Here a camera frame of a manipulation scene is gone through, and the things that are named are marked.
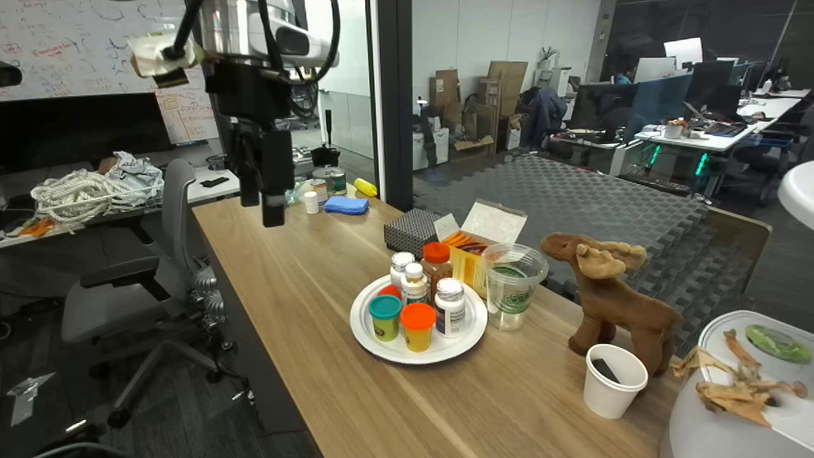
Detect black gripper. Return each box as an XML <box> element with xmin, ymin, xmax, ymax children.
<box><xmin>207</xmin><ymin>57</ymin><xmax>293</xmax><ymax>227</ymax></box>

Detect pile of white rope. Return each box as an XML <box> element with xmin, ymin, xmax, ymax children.
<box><xmin>27</xmin><ymin>148</ymin><xmax>168</xmax><ymax>229</ymax></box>

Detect yellow tea bag box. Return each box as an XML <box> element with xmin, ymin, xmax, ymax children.
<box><xmin>432</xmin><ymin>199</ymin><xmax>526</xmax><ymax>293</ymax></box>

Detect white pill bottle blue label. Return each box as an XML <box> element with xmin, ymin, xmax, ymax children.
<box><xmin>436</xmin><ymin>278</ymin><xmax>466</xmax><ymax>334</ymax></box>

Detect white pill bottle front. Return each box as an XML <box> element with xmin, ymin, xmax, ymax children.
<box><xmin>401</xmin><ymin>262</ymin><xmax>429</xmax><ymax>302</ymax></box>

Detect white pill bottle green label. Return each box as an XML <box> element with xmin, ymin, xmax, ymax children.
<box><xmin>390</xmin><ymin>252</ymin><xmax>414</xmax><ymax>286</ymax></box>

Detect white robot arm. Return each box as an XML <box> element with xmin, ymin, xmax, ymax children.
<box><xmin>160</xmin><ymin>0</ymin><xmax>341</xmax><ymax>227</ymax></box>

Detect yellow mustard bottle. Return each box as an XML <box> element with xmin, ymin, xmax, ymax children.
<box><xmin>354</xmin><ymin>177</ymin><xmax>380</xmax><ymax>199</ymax></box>

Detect teal lid small tub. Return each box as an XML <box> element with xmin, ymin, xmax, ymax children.
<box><xmin>369</xmin><ymin>294</ymin><xmax>401</xmax><ymax>341</ymax></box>

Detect grey foam block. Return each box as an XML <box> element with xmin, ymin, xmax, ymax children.
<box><xmin>385</xmin><ymin>208</ymin><xmax>437</xmax><ymax>255</ymax></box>

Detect blue sponge cloth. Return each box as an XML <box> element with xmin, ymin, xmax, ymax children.
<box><xmin>322</xmin><ymin>195</ymin><xmax>369</xmax><ymax>217</ymax></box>

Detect small white jar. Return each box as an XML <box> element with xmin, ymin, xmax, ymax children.
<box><xmin>302</xmin><ymin>191</ymin><xmax>320</xmax><ymax>213</ymax></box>

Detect spice jar orange lid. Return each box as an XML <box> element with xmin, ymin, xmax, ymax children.
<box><xmin>422</xmin><ymin>241</ymin><xmax>453</xmax><ymax>285</ymax></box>

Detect red orange ball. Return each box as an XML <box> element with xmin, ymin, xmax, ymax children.
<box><xmin>380</xmin><ymin>285</ymin><xmax>401</xmax><ymax>297</ymax></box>

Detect white paper plate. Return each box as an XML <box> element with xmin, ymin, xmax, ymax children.
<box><xmin>348</xmin><ymin>275</ymin><xmax>489</xmax><ymax>367</ymax></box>

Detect clear plastic cup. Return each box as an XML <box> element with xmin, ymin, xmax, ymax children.
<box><xmin>485</xmin><ymin>243</ymin><xmax>549</xmax><ymax>330</ymax></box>

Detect grey office chair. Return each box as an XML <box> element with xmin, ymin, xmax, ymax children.
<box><xmin>62</xmin><ymin>159</ymin><xmax>243</xmax><ymax>428</ymax></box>

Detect white paper cup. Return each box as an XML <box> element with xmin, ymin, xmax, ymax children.
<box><xmin>583</xmin><ymin>342</ymin><xmax>649</xmax><ymax>419</ymax></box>

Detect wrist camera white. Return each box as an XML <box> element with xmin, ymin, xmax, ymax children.
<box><xmin>128</xmin><ymin>36</ymin><xmax>202</xmax><ymax>89</ymax></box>

